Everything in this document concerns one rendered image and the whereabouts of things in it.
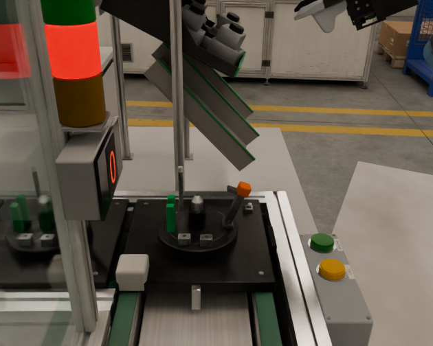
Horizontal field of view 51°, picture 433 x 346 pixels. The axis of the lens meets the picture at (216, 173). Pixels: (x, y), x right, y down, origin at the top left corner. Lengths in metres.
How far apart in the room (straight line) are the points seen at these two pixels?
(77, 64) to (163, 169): 0.81
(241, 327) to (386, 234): 0.47
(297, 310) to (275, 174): 0.61
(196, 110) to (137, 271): 0.37
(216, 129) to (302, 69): 3.95
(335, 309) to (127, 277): 0.31
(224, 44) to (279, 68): 3.90
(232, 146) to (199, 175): 0.29
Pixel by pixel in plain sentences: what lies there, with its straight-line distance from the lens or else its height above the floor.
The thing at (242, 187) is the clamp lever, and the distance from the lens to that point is 0.74.
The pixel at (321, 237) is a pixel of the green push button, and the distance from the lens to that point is 0.82.
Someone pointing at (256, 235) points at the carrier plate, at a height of 0.97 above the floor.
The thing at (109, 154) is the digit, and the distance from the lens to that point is 0.51.
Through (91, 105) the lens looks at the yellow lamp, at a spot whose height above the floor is 1.28.
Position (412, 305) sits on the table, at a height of 0.86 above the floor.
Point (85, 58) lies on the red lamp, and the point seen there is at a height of 1.33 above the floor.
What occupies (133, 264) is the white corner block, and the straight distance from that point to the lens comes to 0.72.
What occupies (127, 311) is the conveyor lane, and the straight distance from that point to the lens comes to 0.71.
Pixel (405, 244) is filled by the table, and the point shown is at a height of 0.86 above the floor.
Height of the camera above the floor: 1.44
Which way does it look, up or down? 28 degrees down
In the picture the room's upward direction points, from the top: 1 degrees clockwise
